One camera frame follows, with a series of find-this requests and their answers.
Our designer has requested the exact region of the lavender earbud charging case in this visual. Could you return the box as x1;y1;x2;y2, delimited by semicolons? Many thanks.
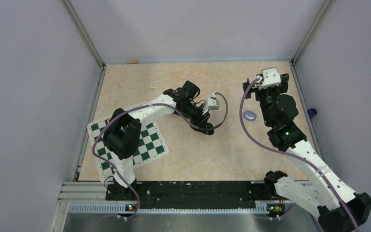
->
243;110;257;121

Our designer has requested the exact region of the purple small object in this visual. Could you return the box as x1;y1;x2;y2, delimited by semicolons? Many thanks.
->
307;108;318;118

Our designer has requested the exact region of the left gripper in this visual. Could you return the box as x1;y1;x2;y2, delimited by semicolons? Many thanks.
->
179;100;210;134

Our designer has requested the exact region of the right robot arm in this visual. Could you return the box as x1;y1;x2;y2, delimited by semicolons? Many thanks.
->
242;74;371;232

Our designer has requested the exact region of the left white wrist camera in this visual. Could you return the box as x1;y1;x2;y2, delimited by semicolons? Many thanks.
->
202;97;219;114

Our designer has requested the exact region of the green white chessboard mat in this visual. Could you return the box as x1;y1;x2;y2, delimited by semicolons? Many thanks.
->
87;107;169;181

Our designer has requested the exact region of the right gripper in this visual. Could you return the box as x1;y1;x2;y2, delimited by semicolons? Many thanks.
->
244;73;289;127

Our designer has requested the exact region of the cork stopper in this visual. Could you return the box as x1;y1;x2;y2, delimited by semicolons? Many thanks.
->
128;59;138;64

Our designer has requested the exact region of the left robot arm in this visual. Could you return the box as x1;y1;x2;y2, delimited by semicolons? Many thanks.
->
102;81;219;200

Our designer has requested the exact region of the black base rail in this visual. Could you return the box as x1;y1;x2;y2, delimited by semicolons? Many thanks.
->
105;181;292;218

